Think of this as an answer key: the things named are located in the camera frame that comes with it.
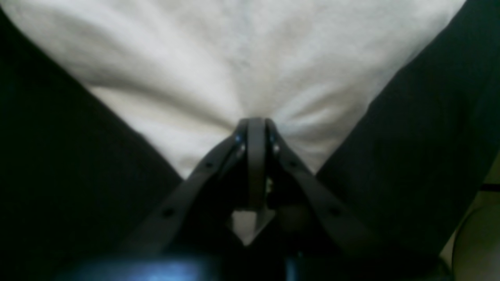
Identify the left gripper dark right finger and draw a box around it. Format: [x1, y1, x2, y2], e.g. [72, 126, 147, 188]
[266, 119, 454, 281]

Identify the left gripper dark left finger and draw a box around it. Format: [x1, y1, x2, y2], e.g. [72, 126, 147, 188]
[59, 119, 267, 281]

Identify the white T-shirt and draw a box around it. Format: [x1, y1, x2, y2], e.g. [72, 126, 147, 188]
[0, 0, 467, 246]

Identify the black table cloth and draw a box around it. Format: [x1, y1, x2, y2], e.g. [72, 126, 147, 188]
[1, 0, 499, 281]

